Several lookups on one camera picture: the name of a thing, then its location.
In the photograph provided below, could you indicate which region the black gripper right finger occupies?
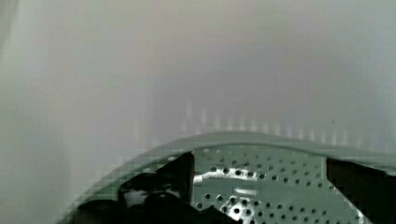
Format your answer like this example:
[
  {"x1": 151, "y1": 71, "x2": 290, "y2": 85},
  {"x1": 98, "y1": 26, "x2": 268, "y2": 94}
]
[{"x1": 326, "y1": 158, "x2": 396, "y2": 224}]

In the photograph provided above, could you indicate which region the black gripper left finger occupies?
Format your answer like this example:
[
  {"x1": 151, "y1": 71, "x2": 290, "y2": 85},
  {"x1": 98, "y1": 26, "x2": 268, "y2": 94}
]
[{"x1": 118, "y1": 151, "x2": 196, "y2": 209}]

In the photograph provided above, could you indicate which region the green plastic strainer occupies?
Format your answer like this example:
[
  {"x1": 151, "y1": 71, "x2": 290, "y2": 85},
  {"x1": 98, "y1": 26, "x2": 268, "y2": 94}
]
[{"x1": 57, "y1": 132, "x2": 395, "y2": 224}]

